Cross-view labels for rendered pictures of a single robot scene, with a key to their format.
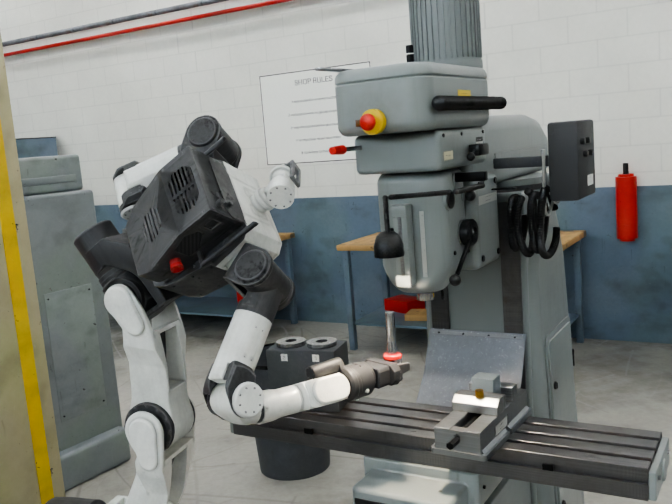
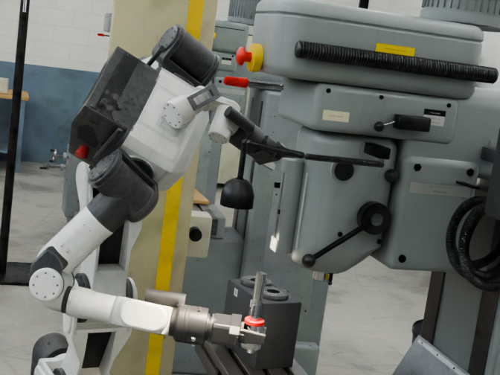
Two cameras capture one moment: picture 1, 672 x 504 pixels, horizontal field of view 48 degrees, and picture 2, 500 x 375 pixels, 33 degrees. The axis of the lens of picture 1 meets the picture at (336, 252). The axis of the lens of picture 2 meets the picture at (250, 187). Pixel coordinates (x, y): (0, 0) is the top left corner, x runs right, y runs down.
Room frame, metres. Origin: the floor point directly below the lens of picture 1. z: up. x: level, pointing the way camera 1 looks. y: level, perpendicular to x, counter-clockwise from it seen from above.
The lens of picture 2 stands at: (0.47, -1.35, 1.79)
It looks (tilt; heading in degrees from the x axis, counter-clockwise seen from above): 9 degrees down; 42
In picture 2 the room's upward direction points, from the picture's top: 8 degrees clockwise
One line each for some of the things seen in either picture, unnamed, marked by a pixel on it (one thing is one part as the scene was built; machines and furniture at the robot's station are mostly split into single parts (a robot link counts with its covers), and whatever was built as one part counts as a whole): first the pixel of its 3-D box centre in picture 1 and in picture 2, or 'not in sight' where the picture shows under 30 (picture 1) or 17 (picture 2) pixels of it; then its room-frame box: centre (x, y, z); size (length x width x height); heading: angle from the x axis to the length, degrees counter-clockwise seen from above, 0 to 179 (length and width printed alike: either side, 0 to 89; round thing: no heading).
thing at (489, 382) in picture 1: (486, 386); not in sight; (1.94, -0.37, 1.05); 0.06 x 0.05 x 0.06; 57
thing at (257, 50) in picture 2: (373, 121); (254, 57); (1.82, -0.11, 1.76); 0.06 x 0.02 x 0.06; 59
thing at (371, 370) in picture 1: (368, 377); (213, 329); (1.87, -0.06, 1.12); 0.13 x 0.12 x 0.10; 41
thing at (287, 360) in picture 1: (309, 372); (260, 319); (2.23, 0.11, 1.04); 0.22 x 0.12 x 0.20; 70
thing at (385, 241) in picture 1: (388, 243); (238, 192); (1.81, -0.13, 1.47); 0.07 x 0.07 x 0.06
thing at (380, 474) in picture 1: (436, 468); not in sight; (2.02, -0.23, 0.80); 0.50 x 0.35 x 0.12; 149
